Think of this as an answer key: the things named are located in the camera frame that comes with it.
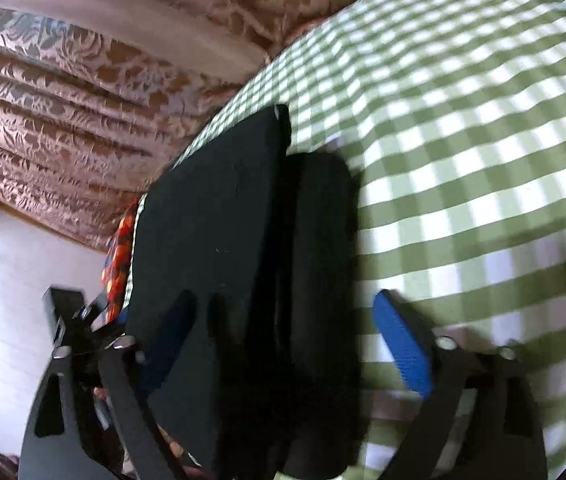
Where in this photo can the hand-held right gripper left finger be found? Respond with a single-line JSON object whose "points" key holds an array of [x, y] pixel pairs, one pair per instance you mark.
{"points": [[163, 355]]}

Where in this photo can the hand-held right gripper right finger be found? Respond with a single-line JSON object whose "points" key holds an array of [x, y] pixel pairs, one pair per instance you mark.
{"points": [[405, 345]]}

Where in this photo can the black pants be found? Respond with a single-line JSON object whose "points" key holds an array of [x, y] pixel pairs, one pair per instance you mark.
{"points": [[213, 235]]}

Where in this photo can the red patterned cloth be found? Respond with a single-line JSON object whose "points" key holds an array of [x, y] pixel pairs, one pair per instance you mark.
{"points": [[120, 260]]}

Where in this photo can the green checked bed sheet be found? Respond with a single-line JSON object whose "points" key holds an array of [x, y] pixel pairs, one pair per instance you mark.
{"points": [[463, 160]]}

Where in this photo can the brown floral curtain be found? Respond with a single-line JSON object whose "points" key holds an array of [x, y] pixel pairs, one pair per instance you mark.
{"points": [[63, 110]]}

